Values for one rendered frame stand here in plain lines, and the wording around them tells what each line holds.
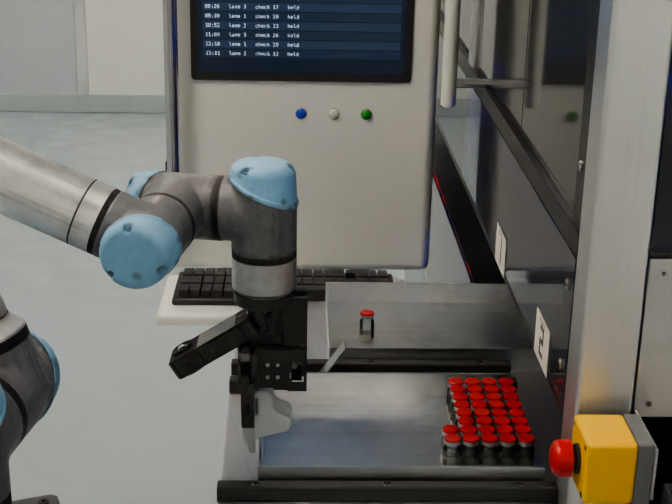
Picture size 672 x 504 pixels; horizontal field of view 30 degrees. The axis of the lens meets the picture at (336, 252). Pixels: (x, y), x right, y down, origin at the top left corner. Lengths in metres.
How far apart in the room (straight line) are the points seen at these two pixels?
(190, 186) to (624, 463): 0.56
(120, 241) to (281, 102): 1.07
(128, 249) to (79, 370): 2.64
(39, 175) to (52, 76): 5.75
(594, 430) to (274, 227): 0.41
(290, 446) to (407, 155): 0.88
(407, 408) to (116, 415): 2.01
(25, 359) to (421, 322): 0.68
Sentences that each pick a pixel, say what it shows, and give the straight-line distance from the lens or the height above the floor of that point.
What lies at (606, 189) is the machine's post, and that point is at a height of 1.28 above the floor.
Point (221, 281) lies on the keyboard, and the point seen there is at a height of 0.83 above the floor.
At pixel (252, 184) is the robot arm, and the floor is 1.25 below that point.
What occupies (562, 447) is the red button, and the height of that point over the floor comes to 1.01.
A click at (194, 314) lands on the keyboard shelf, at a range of 2.21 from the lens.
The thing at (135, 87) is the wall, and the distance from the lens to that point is 7.02.
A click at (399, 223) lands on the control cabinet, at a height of 0.90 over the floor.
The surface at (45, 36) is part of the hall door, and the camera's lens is 7.03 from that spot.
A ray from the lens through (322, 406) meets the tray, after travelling 1.71.
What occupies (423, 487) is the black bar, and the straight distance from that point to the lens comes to 1.50.
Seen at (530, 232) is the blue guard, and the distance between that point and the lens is 1.68.
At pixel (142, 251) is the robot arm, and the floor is 1.22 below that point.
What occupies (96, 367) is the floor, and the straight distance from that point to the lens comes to 3.93.
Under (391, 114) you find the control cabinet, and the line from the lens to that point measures 2.32.
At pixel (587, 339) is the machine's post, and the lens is 1.39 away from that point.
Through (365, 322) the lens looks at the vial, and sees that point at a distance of 1.89.
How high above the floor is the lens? 1.66
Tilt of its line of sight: 20 degrees down
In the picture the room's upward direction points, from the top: 1 degrees clockwise
